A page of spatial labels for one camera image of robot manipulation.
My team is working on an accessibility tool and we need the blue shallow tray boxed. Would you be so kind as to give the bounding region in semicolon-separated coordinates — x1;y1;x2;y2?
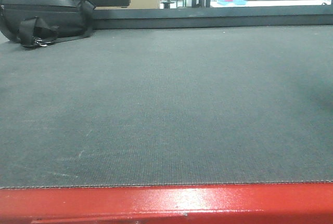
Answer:
216;0;247;6

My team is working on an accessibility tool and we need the black fabric bag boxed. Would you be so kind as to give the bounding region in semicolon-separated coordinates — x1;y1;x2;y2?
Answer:
1;0;95;49

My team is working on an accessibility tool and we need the black conveyor side rail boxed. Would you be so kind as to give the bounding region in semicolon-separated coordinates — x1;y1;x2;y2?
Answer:
93;5;332;30

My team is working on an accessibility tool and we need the red conveyor front frame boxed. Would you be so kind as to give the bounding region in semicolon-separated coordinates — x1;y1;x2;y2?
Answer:
1;183;332;223

